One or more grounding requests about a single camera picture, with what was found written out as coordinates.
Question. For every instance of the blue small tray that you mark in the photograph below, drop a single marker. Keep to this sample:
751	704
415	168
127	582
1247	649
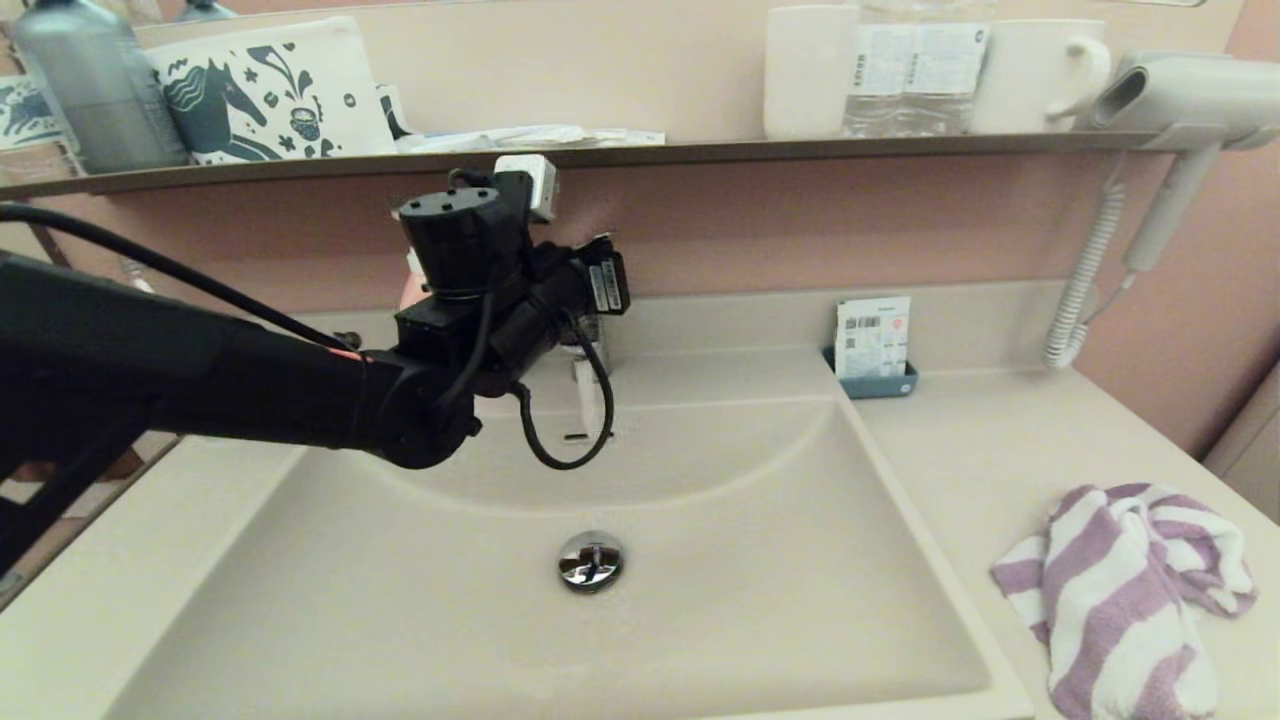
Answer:
880	387

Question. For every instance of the purple white striped towel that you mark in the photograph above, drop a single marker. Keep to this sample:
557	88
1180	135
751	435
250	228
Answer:
1100	600

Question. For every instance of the white pouch with horse print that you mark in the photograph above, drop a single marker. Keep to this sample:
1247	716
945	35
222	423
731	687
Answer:
325	88

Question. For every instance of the dark brown wall shelf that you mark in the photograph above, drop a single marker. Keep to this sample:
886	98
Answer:
700	152

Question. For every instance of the clear wrapped white packets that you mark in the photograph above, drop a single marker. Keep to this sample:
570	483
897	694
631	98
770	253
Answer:
540	138

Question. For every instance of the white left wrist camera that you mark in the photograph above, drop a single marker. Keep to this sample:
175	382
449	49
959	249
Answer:
535	185

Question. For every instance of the white hair dryer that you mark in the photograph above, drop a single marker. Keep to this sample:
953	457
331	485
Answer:
1200	98

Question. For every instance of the wall mirror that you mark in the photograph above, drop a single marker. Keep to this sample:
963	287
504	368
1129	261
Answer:
600	60

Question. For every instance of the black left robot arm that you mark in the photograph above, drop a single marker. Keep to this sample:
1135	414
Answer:
150	380

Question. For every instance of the pink soap pump bottle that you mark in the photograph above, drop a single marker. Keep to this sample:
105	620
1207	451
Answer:
410	295

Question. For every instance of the chrome drain stopper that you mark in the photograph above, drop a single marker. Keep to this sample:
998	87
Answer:
591	560

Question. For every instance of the grey metallic bottle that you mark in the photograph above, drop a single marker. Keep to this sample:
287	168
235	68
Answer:
100	90

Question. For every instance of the beige sink basin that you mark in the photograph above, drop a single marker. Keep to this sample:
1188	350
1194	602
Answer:
750	600

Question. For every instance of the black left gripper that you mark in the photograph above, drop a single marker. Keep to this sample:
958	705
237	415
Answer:
608	285

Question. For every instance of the chrome faucet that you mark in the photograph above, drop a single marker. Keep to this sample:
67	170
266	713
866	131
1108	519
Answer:
585	335

